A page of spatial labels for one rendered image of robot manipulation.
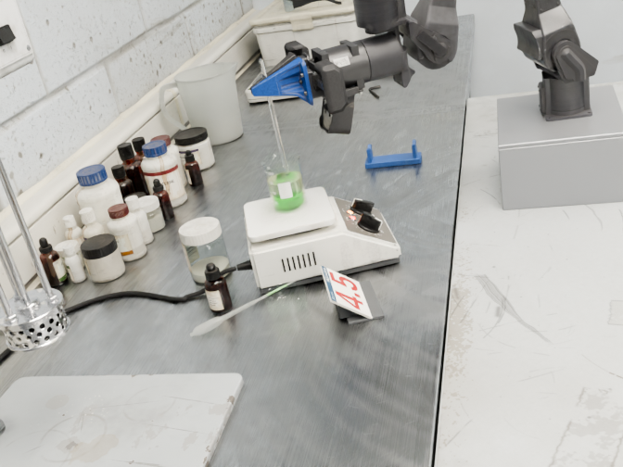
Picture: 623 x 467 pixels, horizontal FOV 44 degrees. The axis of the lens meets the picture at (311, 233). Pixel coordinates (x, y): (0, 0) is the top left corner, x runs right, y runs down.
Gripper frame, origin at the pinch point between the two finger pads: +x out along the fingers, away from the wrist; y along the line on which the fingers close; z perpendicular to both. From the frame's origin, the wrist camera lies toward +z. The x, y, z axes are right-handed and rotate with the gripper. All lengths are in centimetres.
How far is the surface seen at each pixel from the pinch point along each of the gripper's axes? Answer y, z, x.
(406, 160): 21.4, 25.1, -23.9
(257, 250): -7.4, 18.7, 8.8
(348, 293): -16.9, 23.4, 0.2
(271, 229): -6.5, 16.7, 6.2
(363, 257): -9.9, 23.1, -4.6
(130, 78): 69, 9, 17
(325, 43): 102, 20, -36
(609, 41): 99, 41, -120
